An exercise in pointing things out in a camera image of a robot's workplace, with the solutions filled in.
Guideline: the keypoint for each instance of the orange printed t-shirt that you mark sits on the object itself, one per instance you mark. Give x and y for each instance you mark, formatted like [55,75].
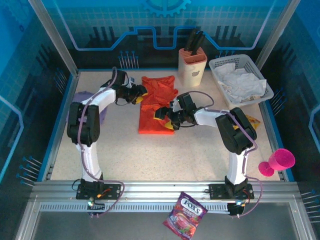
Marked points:
[152,120]

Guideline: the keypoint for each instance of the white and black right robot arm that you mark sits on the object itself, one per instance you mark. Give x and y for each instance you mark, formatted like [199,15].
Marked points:
[207,117]

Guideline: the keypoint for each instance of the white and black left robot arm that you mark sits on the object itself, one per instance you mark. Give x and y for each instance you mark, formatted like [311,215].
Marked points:
[105,96]

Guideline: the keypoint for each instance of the purple folded t-shirt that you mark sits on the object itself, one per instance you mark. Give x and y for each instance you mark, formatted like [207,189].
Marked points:
[83,95]

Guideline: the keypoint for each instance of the cream and pink knife block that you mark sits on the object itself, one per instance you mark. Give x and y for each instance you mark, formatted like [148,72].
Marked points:
[190,72]

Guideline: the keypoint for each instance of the white crumpled t-shirt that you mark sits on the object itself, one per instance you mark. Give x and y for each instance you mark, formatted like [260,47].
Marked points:
[240,81]

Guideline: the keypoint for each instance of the yellow snack packet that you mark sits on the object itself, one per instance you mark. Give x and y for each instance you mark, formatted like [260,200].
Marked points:
[253,121]

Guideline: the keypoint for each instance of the white plastic basket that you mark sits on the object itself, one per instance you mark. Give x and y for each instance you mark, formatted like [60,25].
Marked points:
[246,63]

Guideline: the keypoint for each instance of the purple Fox's candy bag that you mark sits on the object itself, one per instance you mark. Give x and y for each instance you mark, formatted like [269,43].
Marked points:
[185,215]

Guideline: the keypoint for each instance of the black controller module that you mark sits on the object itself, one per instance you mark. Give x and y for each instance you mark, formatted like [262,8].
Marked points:
[96,208]
[236,208]

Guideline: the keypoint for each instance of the pink plastic goblet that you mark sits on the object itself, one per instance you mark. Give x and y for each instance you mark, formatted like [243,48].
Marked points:
[282,160]

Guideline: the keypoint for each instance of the aluminium frame rail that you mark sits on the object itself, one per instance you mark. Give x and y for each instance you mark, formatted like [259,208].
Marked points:
[160,190]

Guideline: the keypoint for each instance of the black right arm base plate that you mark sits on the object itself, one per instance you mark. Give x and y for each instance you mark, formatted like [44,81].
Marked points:
[216,191]

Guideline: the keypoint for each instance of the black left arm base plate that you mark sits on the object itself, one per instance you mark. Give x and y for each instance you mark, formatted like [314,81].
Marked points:
[112,192]

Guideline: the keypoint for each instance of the aluminium frame post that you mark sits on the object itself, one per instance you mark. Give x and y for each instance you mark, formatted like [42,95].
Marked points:
[275,35]
[53,37]

